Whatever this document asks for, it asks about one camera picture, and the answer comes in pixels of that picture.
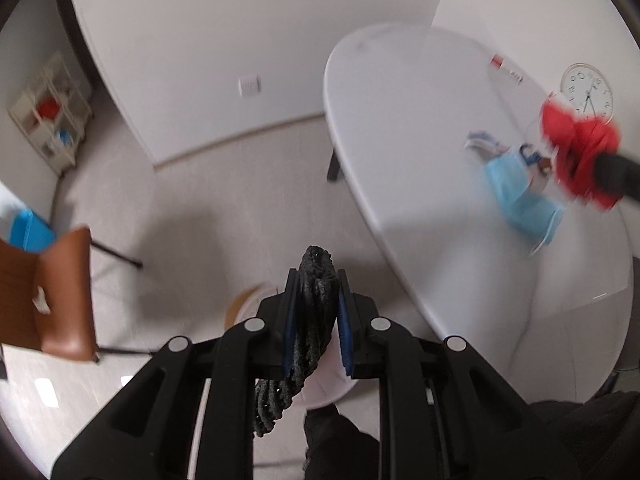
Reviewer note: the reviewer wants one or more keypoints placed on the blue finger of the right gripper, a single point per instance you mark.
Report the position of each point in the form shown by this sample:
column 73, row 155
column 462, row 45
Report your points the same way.
column 617, row 175

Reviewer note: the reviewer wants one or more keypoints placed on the round white wall clock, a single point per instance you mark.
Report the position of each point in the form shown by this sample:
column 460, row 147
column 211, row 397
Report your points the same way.
column 588, row 92

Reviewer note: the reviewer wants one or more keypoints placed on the red paper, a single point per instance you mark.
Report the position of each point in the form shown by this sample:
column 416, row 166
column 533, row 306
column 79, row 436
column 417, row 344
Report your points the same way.
column 577, row 142

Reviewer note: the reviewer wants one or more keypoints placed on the white crumpled tissue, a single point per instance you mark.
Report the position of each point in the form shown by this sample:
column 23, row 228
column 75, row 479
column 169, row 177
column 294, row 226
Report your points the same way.
column 40, row 302

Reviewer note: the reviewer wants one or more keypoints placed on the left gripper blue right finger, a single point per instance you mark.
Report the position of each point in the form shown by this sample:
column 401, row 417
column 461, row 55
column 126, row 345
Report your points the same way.
column 345, row 324

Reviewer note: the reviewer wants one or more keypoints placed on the white wall socket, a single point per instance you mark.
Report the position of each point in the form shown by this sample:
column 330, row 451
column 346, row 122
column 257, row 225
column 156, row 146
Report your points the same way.
column 250, row 86

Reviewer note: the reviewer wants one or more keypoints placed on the black foam mesh sheet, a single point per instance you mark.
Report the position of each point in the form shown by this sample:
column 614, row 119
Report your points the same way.
column 314, row 315

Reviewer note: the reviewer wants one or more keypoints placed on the printed paper ball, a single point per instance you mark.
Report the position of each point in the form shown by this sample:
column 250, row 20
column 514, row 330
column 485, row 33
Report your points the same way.
column 534, row 160

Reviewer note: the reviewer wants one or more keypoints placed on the blue plastic bin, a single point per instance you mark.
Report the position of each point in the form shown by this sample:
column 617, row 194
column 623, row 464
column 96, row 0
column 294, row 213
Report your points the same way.
column 30, row 233

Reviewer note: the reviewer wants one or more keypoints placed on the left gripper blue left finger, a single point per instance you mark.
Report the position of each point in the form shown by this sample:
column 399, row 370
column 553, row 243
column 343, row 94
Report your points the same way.
column 287, row 319

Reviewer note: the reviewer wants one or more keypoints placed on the white pink trash basket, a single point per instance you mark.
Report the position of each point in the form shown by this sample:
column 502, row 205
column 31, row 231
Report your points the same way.
column 328, row 383

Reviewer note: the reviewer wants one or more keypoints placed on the blue face mask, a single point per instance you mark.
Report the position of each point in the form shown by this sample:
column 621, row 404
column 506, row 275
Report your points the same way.
column 537, row 217
column 506, row 174

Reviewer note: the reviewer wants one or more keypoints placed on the brown leather chair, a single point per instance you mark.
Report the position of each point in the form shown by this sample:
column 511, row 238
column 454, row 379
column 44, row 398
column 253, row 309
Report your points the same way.
column 63, row 270

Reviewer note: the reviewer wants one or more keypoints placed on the cream storage cart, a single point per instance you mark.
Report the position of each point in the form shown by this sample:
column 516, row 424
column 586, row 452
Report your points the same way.
column 53, row 115

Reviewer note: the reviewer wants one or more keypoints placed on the person's black trouser legs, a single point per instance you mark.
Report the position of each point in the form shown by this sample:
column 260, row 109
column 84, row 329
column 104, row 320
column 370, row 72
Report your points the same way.
column 337, row 448

